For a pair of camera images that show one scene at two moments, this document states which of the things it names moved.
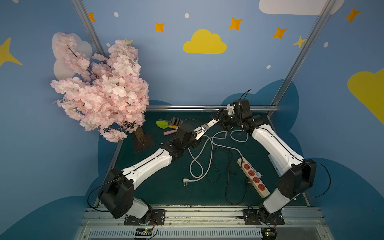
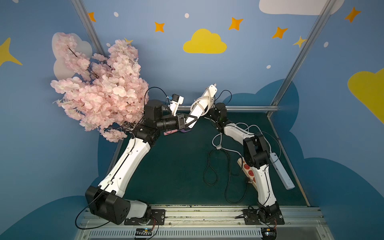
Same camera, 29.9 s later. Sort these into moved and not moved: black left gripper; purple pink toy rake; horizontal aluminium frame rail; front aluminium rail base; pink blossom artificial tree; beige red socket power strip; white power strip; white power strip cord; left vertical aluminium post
Moved: white power strip; black left gripper; white power strip cord
Not moved: pink blossom artificial tree; left vertical aluminium post; beige red socket power strip; front aluminium rail base; purple pink toy rake; horizontal aluminium frame rail
